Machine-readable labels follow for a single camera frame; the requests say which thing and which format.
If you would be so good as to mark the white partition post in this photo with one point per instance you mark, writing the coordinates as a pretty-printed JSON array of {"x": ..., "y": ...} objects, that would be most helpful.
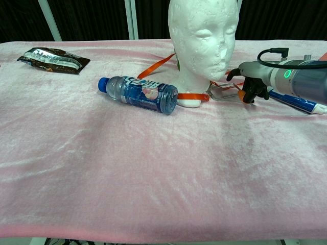
[
  {"x": 131, "y": 20},
  {"x": 239, "y": 5},
  {"x": 49, "y": 20}
]

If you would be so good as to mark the blue plastic drink bottle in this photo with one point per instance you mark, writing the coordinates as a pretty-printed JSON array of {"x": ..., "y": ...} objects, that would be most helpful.
[{"x": 143, "y": 94}]

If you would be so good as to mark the blue white toothpaste tube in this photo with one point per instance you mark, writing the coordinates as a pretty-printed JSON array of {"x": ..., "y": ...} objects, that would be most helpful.
[{"x": 301, "y": 102}]

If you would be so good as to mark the brown snack packet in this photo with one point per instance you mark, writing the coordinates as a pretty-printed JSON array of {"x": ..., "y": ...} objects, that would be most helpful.
[{"x": 53, "y": 61}]

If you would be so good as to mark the red block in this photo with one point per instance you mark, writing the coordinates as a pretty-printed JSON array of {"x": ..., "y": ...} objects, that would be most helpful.
[{"x": 324, "y": 56}]

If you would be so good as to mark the pink plush table cloth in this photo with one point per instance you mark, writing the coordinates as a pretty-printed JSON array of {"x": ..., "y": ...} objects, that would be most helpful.
[{"x": 153, "y": 166}]

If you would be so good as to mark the white foam mannequin head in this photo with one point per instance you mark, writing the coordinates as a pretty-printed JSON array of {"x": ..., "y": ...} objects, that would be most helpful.
[{"x": 201, "y": 51}]

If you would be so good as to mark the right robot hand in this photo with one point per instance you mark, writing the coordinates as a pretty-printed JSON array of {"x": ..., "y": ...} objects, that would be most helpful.
[{"x": 255, "y": 72}]

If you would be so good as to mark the clear badge holder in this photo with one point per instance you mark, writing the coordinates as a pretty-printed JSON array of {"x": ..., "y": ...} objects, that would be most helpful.
[{"x": 224, "y": 93}]

